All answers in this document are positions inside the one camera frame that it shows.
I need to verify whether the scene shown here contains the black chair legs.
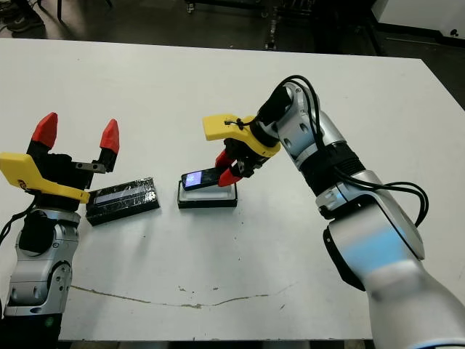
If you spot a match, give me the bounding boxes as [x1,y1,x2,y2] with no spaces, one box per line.
[31,0,113,25]

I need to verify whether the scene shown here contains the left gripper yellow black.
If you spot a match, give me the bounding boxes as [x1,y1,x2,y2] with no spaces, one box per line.
[0,112,121,214]

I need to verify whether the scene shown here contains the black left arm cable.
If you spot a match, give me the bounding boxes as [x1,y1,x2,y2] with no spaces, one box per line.
[0,209,36,243]

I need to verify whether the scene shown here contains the white cabinet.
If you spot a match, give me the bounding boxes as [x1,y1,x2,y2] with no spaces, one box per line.
[370,0,465,37]

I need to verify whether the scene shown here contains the dark sneaker of person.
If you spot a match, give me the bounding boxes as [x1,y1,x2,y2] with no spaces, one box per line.
[5,16,45,34]

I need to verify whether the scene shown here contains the black box lid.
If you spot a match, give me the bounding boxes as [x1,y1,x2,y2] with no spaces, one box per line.
[86,177,161,227]

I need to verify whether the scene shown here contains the small black camera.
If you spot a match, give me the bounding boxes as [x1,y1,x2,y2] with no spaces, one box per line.
[180,167,223,193]

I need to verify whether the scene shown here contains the black box with white liner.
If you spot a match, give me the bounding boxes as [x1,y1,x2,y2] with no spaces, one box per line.
[177,180,239,209]

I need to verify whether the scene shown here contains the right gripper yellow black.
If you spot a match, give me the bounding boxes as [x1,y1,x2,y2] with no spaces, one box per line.
[201,113,282,188]

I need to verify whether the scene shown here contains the black metal stand post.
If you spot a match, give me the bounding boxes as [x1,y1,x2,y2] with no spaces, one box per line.
[264,17,280,51]

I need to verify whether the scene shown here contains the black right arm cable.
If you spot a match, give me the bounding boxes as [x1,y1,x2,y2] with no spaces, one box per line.
[275,75,429,228]

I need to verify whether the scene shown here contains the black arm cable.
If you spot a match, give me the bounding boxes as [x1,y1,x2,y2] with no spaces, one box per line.
[0,209,36,243]
[275,75,429,228]

